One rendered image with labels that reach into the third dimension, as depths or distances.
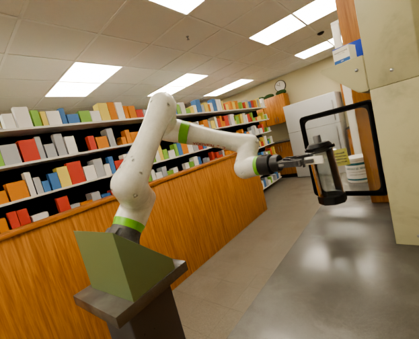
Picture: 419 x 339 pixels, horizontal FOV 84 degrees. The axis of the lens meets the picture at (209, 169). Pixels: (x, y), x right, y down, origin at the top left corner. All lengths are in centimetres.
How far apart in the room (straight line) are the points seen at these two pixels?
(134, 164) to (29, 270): 138
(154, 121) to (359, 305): 87
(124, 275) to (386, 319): 69
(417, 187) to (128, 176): 87
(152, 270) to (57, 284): 132
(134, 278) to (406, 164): 89
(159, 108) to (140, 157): 25
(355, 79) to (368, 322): 62
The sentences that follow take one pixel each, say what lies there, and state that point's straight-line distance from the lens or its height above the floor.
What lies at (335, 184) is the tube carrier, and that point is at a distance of 99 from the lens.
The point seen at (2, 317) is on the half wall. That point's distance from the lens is 214.
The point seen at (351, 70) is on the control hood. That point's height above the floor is 148.
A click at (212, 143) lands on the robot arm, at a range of 117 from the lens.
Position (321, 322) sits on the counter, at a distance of 65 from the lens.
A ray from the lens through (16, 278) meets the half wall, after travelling 209.
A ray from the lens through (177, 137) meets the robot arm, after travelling 118.
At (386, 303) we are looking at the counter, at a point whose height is 94.
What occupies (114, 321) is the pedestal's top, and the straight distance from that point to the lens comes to 90.
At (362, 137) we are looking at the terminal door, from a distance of 116.
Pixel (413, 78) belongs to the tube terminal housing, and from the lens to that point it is 83.
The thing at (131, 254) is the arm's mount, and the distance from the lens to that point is 86.
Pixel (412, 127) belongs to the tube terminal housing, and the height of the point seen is 128.
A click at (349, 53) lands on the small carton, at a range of 93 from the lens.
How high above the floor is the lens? 138
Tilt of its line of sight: 6 degrees down
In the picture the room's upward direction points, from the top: 14 degrees counter-clockwise
